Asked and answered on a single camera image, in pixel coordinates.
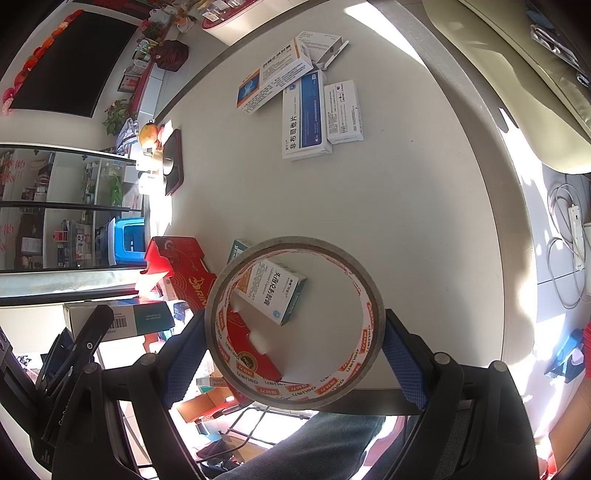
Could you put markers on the tape roll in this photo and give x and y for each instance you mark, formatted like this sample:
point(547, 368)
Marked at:
point(295, 241)

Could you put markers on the white dark teal medicine box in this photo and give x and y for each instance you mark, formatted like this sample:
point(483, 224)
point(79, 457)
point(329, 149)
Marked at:
point(138, 318)

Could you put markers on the glass display cabinet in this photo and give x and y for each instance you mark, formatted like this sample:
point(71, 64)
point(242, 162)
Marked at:
point(55, 207)

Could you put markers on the white box with teal end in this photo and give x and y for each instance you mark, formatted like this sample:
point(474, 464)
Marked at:
point(272, 290)

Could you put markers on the green potted plant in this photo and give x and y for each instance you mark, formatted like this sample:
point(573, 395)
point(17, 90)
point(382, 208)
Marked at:
point(117, 115)

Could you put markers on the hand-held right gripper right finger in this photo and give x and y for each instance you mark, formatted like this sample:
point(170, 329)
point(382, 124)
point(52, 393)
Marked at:
point(401, 360)

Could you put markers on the orange yellow fruit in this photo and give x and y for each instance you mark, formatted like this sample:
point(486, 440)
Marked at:
point(148, 134)

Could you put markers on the white power strip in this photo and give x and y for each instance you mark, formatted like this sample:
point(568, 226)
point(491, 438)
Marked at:
point(577, 235)

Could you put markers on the brown cardboard box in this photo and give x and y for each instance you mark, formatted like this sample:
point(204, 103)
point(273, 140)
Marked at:
point(207, 401)

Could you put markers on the black television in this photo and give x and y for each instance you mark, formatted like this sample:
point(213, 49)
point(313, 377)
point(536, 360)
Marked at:
point(78, 64)

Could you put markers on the red photo frame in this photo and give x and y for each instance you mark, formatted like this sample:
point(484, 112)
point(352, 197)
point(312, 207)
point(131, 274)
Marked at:
point(128, 84)

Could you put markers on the open white medicine box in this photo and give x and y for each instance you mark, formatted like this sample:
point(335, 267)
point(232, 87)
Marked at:
point(323, 46)

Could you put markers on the red cardboard box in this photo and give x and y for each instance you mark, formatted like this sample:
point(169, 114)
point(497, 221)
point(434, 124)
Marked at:
point(175, 251)

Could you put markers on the white blue medicine box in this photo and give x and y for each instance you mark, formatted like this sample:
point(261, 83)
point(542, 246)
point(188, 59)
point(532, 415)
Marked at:
point(304, 115)

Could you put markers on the dark wooden tray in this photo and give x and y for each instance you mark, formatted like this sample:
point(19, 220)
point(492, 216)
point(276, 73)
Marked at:
point(171, 161)

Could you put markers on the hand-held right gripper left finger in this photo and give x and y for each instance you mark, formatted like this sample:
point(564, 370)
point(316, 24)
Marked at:
point(184, 364)

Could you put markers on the row of red ornaments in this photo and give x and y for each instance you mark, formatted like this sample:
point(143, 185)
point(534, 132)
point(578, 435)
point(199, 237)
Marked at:
point(41, 46)

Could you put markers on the dark red bag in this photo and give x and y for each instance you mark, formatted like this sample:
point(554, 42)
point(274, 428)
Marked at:
point(171, 55)

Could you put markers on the orange blue medicine box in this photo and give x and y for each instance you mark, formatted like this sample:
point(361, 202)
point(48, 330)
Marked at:
point(272, 78)

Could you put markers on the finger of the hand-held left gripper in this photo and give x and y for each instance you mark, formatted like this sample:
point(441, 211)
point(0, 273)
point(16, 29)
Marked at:
point(94, 332)
point(55, 364)

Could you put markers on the blue plastic stool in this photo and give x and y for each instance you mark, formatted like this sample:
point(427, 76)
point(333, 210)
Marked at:
point(131, 240)

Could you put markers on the beige leather chair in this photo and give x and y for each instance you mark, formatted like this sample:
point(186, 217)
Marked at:
point(508, 69)

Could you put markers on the blue plastic object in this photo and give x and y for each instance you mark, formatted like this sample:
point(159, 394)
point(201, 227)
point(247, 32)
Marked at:
point(568, 350)

